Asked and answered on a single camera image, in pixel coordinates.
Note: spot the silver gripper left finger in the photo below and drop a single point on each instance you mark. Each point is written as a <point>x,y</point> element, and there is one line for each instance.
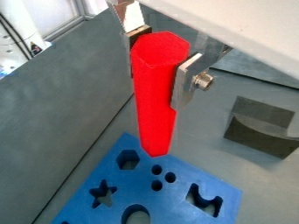
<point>128,15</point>

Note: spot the black curved cradle stand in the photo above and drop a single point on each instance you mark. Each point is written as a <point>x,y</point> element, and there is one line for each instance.
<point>258,125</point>

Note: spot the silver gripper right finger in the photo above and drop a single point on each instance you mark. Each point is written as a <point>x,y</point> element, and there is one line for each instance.
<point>192,75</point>

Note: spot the blue foam shape-sorter block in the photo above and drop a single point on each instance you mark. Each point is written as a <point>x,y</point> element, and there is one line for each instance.
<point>130,182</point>

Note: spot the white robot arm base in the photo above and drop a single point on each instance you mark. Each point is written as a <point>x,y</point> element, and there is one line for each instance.
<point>20,40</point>

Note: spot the red hexagonal prism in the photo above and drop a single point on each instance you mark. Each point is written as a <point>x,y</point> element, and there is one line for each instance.
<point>156,54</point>

